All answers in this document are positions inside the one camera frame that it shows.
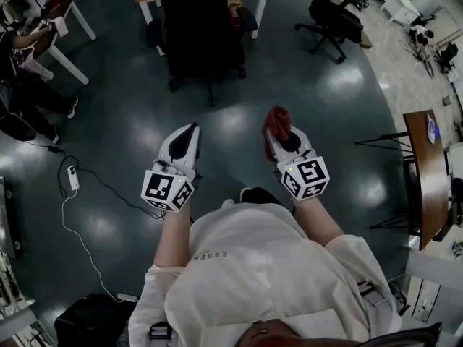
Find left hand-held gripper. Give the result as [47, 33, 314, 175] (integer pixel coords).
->
[140, 122, 202, 213]

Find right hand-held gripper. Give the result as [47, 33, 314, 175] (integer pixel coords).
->
[265, 124, 331, 202]

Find red cloth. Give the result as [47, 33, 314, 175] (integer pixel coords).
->
[262, 106, 293, 163]

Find black chair armrest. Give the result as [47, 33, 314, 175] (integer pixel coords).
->
[145, 18, 164, 49]
[234, 7, 259, 33]

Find person's left forearm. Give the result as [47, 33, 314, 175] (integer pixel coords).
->
[153, 207, 192, 271]

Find person's right forearm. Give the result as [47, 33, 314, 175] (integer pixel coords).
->
[292, 195, 345, 249]

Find person's black trousers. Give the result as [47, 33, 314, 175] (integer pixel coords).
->
[240, 187, 286, 209]

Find white power strip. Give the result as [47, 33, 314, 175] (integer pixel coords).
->
[67, 164, 81, 191]

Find black office chair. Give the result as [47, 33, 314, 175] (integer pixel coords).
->
[145, 0, 258, 108]
[294, 0, 370, 64]

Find person's white shirt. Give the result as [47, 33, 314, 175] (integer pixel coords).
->
[128, 202, 402, 347]

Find dark table white legs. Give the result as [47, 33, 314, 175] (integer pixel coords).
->
[30, 0, 98, 86]

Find blue white device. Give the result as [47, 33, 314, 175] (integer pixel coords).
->
[425, 113, 441, 146]

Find red and yellow object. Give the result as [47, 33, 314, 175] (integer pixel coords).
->
[226, 0, 242, 30]

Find pink garment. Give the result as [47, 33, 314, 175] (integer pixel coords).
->
[53, 15, 69, 38]
[20, 53, 55, 83]

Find white low table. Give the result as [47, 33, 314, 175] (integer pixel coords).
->
[379, 0, 422, 25]

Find person's face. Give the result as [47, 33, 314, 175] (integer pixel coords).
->
[238, 318, 303, 347]

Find red crate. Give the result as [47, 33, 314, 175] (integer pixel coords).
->
[45, 0, 72, 14]

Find black bag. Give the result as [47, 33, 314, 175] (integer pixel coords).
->
[53, 292, 140, 347]

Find storage shelf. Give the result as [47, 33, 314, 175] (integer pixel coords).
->
[0, 247, 37, 347]

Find black cable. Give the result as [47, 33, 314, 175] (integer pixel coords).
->
[21, 139, 167, 220]

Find white cable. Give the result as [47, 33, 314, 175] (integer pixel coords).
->
[60, 189, 124, 303]

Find wooden desk black frame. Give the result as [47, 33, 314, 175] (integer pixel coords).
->
[354, 109, 453, 252]

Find grey harness strap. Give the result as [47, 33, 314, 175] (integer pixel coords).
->
[356, 281, 392, 307]

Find black strap buckle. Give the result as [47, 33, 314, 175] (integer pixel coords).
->
[149, 321, 174, 341]

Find black head camera rig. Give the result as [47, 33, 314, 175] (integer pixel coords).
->
[357, 322, 444, 347]

